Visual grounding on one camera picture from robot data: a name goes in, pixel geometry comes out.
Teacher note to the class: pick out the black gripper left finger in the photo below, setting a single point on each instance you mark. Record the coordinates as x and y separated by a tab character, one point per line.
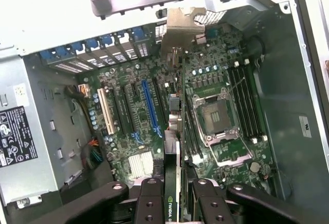
150	203

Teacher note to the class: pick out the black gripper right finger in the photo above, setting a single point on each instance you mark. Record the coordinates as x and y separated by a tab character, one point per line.
208	203

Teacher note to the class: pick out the silver chipset heatsink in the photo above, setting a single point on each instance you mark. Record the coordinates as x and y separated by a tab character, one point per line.
140	164

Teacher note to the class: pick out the metal socket cover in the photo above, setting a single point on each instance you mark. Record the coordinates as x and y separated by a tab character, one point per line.
234	163

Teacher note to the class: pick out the coin cell battery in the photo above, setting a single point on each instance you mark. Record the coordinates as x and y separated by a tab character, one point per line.
255	167

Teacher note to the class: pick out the metal locking lever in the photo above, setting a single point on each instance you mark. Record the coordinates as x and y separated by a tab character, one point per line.
236	84
246	145

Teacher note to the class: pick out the CPU socket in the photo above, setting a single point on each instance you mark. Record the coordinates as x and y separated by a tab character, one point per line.
216	116

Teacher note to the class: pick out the blue expansion slot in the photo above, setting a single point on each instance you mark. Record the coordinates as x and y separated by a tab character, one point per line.
149	105

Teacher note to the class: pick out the black expansion slot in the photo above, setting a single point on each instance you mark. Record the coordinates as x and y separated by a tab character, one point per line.
129	107
117	111

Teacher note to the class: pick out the white expansion slot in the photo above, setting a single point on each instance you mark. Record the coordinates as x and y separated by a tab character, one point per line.
106	111

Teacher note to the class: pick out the green motherboard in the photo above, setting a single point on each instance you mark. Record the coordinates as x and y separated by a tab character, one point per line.
133	100

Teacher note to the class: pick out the black RAM slot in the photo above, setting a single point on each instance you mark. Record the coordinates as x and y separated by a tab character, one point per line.
239	103
255	100
244	103
250	102

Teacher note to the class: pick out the open black PC case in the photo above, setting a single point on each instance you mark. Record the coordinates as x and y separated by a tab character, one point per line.
280	93

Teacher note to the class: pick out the black round case speaker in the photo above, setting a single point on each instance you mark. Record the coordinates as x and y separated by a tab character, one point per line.
254	46

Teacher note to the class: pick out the grey power supply unit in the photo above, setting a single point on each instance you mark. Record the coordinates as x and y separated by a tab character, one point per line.
30	88

